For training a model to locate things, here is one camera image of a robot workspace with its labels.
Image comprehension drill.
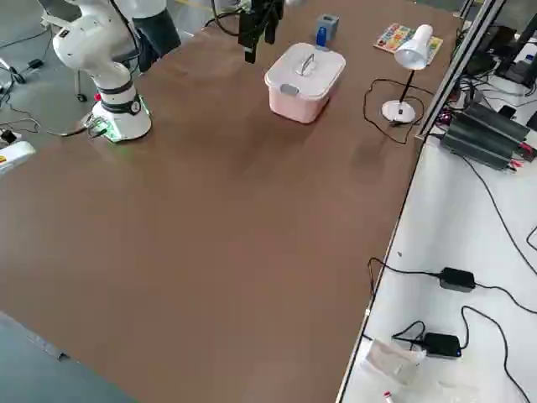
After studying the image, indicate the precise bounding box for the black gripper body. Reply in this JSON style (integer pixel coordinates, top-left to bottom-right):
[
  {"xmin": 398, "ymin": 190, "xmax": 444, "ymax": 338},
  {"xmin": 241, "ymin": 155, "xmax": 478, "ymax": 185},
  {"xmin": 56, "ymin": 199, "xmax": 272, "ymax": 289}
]
[{"xmin": 250, "ymin": 0, "xmax": 283, "ymax": 20}]

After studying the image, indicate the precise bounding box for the white bin lid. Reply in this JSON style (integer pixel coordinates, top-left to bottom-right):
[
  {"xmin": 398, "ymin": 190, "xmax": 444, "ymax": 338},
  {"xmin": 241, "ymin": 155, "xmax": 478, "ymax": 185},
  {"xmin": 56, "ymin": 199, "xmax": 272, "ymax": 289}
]
[{"xmin": 263, "ymin": 42, "xmax": 347, "ymax": 102}]

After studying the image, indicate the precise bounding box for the grey block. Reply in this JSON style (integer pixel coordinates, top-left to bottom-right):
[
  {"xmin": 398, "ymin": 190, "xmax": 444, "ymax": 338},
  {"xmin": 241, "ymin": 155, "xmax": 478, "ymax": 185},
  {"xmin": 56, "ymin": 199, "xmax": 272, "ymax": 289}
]
[{"xmin": 316, "ymin": 14, "xmax": 340, "ymax": 43}]

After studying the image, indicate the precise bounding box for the pink plastic bin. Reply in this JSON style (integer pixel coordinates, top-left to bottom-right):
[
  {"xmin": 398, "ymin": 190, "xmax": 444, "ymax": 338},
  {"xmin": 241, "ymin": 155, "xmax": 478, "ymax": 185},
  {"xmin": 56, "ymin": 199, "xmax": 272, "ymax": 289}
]
[{"xmin": 268, "ymin": 83, "xmax": 333, "ymax": 125}]

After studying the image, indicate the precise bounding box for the person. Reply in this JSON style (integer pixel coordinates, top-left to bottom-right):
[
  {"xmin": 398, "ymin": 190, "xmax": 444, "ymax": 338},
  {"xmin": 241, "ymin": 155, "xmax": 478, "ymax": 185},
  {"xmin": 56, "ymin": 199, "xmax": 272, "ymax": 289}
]
[{"xmin": 125, "ymin": 0, "xmax": 182, "ymax": 75}]

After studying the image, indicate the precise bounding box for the colourful alphabet puzzle board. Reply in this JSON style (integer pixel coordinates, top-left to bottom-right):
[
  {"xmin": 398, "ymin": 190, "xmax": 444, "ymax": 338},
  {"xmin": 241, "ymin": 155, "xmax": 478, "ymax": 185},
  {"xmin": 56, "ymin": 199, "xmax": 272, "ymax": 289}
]
[{"xmin": 373, "ymin": 23, "xmax": 444, "ymax": 55}]

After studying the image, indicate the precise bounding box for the white desk lamp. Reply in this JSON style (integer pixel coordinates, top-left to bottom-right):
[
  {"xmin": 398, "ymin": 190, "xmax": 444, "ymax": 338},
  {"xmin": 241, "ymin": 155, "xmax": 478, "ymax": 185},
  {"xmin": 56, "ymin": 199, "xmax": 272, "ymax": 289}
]
[{"xmin": 380, "ymin": 24, "xmax": 434, "ymax": 124}]

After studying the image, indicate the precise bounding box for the white office chair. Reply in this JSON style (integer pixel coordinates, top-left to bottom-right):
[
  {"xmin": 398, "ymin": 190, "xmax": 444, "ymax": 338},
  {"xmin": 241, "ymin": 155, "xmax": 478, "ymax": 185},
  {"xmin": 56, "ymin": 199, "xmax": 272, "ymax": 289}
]
[{"xmin": 39, "ymin": 8, "xmax": 89, "ymax": 102}]

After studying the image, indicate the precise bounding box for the dark grey power supply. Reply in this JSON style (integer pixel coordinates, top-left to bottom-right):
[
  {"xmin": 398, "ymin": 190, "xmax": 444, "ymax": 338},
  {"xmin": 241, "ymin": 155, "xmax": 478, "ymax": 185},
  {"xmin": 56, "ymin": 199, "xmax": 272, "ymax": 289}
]
[
  {"xmin": 440, "ymin": 115, "xmax": 537, "ymax": 171},
  {"xmin": 463, "ymin": 102, "xmax": 532, "ymax": 142}
]

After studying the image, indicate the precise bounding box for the white control box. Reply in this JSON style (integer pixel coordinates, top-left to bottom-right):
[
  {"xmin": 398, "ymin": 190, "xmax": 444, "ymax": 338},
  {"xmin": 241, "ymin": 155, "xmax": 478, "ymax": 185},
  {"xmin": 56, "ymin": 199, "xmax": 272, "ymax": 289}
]
[{"xmin": 0, "ymin": 140, "xmax": 37, "ymax": 175}]

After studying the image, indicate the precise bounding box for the black power adapter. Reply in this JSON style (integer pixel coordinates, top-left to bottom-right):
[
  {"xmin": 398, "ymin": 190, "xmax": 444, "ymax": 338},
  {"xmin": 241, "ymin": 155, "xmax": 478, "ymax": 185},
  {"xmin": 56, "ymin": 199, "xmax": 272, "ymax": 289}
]
[
  {"xmin": 422, "ymin": 332, "xmax": 461, "ymax": 360},
  {"xmin": 439, "ymin": 267, "xmax": 477, "ymax": 293}
]

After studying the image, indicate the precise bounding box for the clear plastic bag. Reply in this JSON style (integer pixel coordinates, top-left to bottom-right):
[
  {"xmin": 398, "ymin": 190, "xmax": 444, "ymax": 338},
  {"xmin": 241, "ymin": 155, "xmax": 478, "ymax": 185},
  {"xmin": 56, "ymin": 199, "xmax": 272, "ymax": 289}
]
[{"xmin": 362, "ymin": 338, "xmax": 427, "ymax": 385}]

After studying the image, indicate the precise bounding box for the black lamp cable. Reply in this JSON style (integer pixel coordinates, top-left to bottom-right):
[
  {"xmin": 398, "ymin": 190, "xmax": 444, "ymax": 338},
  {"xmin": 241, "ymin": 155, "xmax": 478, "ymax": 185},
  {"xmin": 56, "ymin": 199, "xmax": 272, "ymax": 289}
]
[{"xmin": 362, "ymin": 78, "xmax": 425, "ymax": 145}]

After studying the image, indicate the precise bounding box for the aluminium frame post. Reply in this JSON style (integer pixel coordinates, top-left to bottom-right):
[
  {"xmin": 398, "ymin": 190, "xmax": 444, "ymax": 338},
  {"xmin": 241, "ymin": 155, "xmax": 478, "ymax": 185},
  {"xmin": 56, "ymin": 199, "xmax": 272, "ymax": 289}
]
[{"xmin": 414, "ymin": 0, "xmax": 504, "ymax": 142}]

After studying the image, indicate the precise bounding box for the black adapter cable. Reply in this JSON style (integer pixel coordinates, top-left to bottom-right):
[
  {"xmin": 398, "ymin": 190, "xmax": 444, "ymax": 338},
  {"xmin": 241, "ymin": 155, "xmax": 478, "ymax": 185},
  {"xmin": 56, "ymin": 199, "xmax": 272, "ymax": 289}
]
[
  {"xmin": 392, "ymin": 305, "xmax": 532, "ymax": 403},
  {"xmin": 368, "ymin": 258, "xmax": 537, "ymax": 314}
]

